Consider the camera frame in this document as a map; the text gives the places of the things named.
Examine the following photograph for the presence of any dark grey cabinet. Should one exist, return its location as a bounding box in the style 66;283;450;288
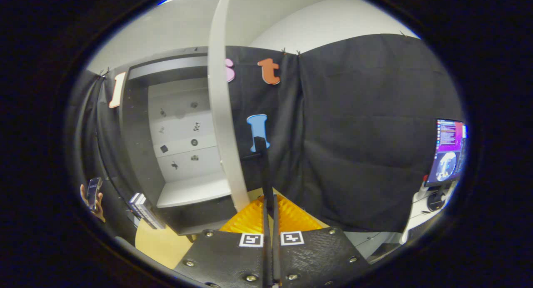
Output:
98;46;250;237

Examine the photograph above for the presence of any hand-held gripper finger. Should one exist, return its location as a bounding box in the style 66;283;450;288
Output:
173;195;272;288
271;194;372;288

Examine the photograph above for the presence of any dark smartphone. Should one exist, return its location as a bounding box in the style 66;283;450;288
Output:
87;177;103;213

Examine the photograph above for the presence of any dark book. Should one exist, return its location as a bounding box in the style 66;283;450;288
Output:
136;194;167;230
127;193;155;230

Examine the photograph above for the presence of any computer monitor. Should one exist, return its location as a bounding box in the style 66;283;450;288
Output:
425;118;468;188

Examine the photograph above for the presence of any white desk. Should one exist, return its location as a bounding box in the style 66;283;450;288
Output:
400;182;458;245

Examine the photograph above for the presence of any monitor stand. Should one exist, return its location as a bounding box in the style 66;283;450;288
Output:
426;187;448;212

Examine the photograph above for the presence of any black backdrop cloth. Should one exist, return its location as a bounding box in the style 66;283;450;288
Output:
69;33;465;234

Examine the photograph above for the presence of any white cabinet door with stickers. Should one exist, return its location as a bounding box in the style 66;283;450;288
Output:
207;0;275;213

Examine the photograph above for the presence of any white cabinet shelf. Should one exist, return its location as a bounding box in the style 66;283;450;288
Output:
156;173;232;208
152;134;218;158

